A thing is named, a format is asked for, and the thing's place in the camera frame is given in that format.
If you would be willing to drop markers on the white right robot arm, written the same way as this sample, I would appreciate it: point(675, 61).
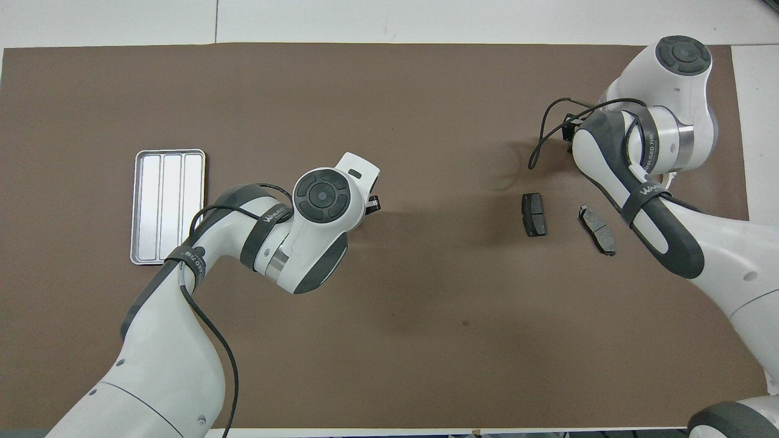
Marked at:
point(730, 255)

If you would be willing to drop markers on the white curved plastic bracket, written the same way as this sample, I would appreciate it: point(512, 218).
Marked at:
point(671, 177)

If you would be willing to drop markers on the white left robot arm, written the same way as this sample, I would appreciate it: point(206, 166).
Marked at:
point(164, 365)

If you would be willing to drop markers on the curved dark brake pad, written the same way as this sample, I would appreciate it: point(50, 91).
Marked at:
point(597, 231)

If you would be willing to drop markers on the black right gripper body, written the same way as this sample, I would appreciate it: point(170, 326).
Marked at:
point(572, 129)

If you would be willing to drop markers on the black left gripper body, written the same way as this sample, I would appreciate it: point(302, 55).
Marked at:
point(372, 204)

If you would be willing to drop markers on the rectangular dark brake pad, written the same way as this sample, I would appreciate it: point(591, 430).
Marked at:
point(534, 215)

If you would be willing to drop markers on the silver metal tray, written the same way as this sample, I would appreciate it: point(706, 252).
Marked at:
point(167, 207)

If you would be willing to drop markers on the brown table mat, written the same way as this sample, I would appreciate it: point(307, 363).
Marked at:
point(395, 340)

